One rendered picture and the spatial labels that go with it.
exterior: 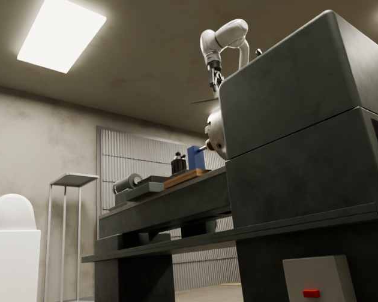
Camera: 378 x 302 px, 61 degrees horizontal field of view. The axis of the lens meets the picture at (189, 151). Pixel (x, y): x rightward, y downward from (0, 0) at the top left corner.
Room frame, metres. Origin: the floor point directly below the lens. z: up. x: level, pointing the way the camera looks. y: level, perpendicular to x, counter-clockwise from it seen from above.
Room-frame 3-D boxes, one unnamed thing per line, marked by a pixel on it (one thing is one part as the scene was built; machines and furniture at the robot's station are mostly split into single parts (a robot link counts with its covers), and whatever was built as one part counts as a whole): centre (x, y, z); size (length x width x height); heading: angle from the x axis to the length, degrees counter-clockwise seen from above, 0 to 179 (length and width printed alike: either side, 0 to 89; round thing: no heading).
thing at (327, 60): (1.28, -0.53, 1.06); 0.59 x 0.48 x 0.39; 40
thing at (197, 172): (1.80, -0.07, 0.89); 0.36 x 0.30 x 0.04; 130
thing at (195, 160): (1.84, -0.04, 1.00); 0.08 x 0.06 x 0.23; 130
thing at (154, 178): (2.06, 0.13, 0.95); 0.43 x 0.18 x 0.04; 130
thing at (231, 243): (1.84, -0.03, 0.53); 2.10 x 0.60 x 0.02; 40
